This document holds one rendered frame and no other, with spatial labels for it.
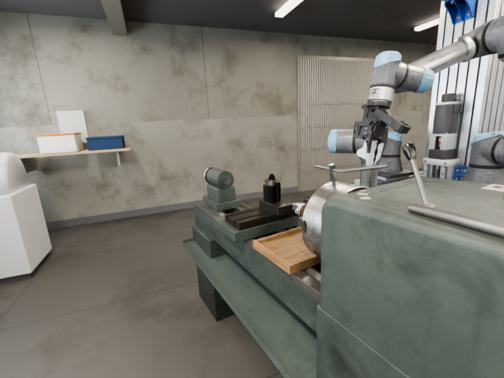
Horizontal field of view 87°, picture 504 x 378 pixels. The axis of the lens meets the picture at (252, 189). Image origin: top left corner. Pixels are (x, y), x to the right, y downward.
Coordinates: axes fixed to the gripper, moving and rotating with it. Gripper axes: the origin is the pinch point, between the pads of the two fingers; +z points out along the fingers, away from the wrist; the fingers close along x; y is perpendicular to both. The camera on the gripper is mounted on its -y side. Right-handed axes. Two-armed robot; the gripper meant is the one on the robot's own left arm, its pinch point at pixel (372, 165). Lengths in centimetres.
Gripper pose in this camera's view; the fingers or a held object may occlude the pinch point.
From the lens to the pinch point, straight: 95.9
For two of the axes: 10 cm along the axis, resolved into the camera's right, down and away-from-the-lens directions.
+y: -5.0, -1.8, 8.5
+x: -8.5, -0.6, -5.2
